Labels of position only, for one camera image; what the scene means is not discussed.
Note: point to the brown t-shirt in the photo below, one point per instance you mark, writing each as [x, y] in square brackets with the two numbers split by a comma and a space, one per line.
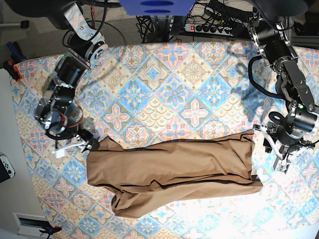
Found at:
[144, 179]

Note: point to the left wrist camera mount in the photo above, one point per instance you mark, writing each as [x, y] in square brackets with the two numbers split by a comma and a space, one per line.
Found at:
[276, 152]

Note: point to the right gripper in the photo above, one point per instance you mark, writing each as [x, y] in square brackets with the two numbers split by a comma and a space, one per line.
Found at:
[91, 143]

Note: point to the red black clamp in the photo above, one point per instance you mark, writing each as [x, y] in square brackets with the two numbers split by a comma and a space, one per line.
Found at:
[12, 70]

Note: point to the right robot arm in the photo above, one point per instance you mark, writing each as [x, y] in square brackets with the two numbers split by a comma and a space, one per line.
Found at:
[86, 48]

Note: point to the white vent box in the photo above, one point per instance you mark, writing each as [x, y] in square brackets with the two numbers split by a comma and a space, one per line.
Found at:
[29, 226]

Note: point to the patterned tile tablecloth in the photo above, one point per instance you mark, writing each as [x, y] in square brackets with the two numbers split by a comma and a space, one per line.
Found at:
[144, 94]

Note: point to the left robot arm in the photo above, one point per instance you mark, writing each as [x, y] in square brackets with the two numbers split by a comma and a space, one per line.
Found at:
[273, 44]

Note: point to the black caster wheel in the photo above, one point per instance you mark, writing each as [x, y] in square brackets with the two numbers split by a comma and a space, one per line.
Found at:
[24, 24]

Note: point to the white power strip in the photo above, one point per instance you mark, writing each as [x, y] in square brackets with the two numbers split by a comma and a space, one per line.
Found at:
[208, 29]

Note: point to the white game controller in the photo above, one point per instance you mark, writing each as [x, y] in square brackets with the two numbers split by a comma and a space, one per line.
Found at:
[6, 169]

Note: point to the black clamp bottom left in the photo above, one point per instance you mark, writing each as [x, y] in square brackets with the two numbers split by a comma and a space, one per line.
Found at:
[47, 228]

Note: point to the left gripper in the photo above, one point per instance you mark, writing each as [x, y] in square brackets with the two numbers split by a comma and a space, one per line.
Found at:
[266, 144]

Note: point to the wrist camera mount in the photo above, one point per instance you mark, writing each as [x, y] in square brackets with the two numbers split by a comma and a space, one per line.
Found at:
[81, 143]
[276, 152]

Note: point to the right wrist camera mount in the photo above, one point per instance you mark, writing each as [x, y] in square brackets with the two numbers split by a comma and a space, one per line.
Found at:
[81, 143]

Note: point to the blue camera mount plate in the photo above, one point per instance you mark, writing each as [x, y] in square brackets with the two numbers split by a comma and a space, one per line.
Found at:
[157, 7]

